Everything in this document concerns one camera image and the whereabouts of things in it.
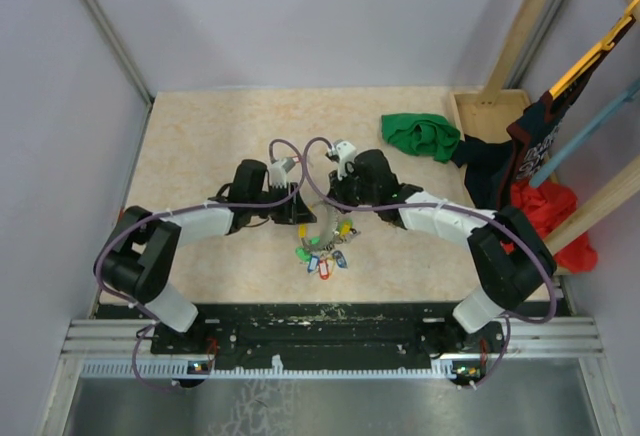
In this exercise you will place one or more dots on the yellow hanger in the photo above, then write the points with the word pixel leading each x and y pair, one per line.
pixel 593 55

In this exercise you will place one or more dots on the large keyring with tagged keys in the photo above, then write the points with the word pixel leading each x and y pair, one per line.
pixel 320 242

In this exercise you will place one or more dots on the aluminium rail frame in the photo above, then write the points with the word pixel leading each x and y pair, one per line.
pixel 98 349

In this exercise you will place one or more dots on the dark navy shirt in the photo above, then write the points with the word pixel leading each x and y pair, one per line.
pixel 492 168

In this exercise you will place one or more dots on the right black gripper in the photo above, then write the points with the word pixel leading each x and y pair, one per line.
pixel 337 186

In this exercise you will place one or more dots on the red cloth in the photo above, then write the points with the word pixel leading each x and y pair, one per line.
pixel 547 207

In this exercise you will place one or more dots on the grey corner wall post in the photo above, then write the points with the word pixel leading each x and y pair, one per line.
pixel 118 49

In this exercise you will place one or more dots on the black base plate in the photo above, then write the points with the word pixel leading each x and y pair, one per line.
pixel 321 337

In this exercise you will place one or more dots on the light blue hanger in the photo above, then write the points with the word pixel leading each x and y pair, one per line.
pixel 627 96

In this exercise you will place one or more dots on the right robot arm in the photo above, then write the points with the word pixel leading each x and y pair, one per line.
pixel 510 258

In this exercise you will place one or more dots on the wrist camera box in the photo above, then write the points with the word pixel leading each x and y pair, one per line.
pixel 342 153
pixel 278 172

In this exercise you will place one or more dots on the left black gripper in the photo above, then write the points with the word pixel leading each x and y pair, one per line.
pixel 303 214

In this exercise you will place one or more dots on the wooden rack frame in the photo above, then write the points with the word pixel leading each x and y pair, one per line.
pixel 487 112

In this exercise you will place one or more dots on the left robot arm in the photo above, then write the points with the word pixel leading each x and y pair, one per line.
pixel 136 261

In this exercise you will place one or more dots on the green cloth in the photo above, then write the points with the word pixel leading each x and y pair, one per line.
pixel 421 134

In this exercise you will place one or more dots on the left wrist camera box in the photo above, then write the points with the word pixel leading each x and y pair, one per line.
pixel 278 172

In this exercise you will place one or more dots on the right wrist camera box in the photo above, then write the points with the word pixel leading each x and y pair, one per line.
pixel 342 153

